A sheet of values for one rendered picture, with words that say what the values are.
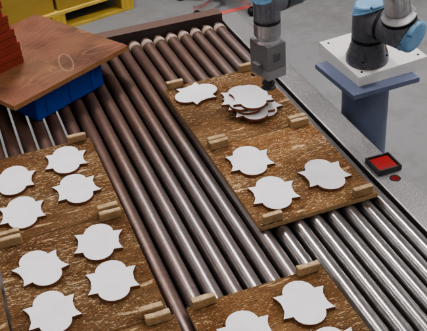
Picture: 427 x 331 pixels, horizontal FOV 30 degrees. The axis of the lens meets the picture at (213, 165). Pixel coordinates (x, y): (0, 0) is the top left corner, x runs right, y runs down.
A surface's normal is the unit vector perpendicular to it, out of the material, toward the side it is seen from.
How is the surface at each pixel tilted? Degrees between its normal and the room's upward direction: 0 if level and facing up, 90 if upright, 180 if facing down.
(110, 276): 0
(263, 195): 0
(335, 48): 4
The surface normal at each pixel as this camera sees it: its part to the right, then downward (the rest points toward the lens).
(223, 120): -0.07, -0.82
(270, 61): 0.55, 0.44
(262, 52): -0.83, 0.36
